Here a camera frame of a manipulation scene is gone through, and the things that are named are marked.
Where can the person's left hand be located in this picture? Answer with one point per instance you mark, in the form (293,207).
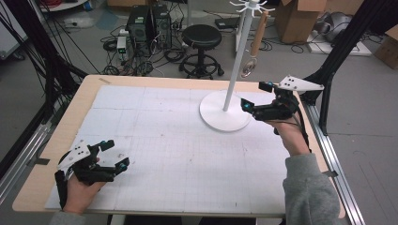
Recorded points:
(81,197)

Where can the flat black box on floor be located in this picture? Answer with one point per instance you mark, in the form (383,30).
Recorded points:
(226,22)

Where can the white box with green light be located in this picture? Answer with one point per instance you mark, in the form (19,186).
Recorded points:
(121,43)

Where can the white flat board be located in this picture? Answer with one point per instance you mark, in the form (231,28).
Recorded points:
(350,49)

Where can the aluminium rail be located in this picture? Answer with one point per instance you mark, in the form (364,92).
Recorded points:
(22,156)
(341,175)

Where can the black computer tower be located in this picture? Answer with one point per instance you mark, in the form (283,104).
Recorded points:
(162,26)
(139,28)

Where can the white gridded table mat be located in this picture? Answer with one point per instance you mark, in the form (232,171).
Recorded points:
(156,125)

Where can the white hook rack stand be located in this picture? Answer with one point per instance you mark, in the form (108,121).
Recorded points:
(238,62)

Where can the grey rounded appliance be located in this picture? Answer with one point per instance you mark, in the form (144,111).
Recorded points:
(336,26)

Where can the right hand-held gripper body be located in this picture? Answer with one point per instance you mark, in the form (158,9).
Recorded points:
(281,109)

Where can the black metal frame stand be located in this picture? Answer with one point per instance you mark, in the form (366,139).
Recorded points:
(338,53)
(51,72)

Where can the small cardboard box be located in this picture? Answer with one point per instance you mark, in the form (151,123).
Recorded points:
(388,50)

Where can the black round stool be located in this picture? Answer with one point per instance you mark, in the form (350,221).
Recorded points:
(202,36)

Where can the large open cardboard box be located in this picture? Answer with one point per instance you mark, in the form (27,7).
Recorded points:
(297,22)

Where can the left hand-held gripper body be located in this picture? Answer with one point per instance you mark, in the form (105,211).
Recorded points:
(78,156)

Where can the person's right hand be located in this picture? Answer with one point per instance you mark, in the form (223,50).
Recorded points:
(292,137)

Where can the black tape strip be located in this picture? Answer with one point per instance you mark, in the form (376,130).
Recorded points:
(39,161)
(332,173)

